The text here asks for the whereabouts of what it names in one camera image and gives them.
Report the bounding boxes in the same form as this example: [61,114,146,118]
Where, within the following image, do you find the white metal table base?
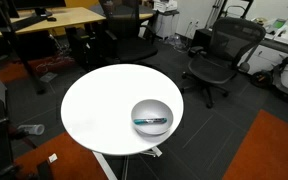
[92,145,163,180]

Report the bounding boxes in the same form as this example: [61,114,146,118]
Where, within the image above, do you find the light wooden desk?
[0,6,107,38]
[138,12,155,21]

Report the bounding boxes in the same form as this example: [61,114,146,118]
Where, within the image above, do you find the long white cabinet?
[239,43,288,95]

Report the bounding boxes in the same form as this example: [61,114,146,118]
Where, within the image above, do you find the black computer tower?
[65,26,100,72]

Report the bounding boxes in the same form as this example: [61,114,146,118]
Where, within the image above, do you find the white round bowl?
[130,98,175,137]

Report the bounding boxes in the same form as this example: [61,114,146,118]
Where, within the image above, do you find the tangled floor cables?
[35,54,76,74]

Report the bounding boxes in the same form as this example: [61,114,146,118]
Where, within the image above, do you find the grey power strip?
[39,71,59,84]

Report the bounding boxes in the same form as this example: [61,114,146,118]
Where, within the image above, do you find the teal marker pen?
[133,116,168,126]

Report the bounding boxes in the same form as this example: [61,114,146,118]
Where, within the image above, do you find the black electric scooter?
[248,49,288,102]

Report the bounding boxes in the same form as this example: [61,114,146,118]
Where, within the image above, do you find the grey metal tripod poles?
[205,0,230,29]

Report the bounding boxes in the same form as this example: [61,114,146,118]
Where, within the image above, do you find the grey countertop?
[259,18,288,58]

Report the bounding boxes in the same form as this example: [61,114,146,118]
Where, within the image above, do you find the small white drawer cabinet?
[155,11,180,40]

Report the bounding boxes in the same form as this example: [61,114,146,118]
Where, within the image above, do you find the white printer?
[152,0,179,14]

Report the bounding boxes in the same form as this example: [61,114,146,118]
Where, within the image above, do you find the black computer monitor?
[10,0,67,18]

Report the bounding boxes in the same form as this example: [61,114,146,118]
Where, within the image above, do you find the small white paper tag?
[47,153,58,164]

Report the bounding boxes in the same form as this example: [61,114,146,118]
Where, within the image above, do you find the black box on floor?
[191,28,215,51]

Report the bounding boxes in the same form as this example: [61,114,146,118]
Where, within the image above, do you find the black high-back office chair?
[98,0,160,65]

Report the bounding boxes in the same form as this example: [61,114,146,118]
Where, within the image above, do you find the clear plastic bottle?
[17,123,46,136]

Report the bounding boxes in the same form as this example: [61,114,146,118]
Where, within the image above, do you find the black metal stand pole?
[0,0,48,96]

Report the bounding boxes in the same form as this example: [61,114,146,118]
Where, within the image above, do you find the black mesh office chair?
[180,17,267,109]

